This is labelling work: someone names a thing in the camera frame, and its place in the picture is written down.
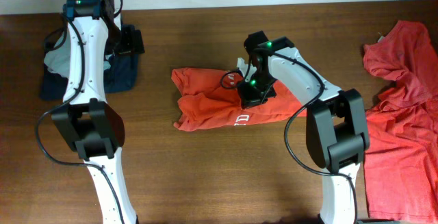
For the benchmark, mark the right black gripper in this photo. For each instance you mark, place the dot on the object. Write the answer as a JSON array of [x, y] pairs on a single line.
[[250, 98]]

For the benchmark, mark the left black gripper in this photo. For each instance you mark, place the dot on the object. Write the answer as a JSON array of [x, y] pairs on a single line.
[[133, 44]]

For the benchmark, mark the orange printed t-shirt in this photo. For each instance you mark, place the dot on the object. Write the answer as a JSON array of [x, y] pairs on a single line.
[[205, 104]]

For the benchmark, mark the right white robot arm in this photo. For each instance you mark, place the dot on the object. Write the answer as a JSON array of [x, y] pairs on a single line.
[[336, 127]]

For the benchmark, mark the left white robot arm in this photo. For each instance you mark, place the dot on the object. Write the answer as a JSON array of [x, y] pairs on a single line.
[[89, 126]]

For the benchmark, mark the folded navy garment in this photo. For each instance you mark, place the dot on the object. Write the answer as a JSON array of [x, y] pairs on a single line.
[[120, 72]]

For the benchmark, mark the folded grey t-shirt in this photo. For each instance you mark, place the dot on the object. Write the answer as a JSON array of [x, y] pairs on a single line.
[[58, 61]]

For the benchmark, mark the red t-shirt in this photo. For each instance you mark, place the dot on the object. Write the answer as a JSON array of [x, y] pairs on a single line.
[[401, 163]]

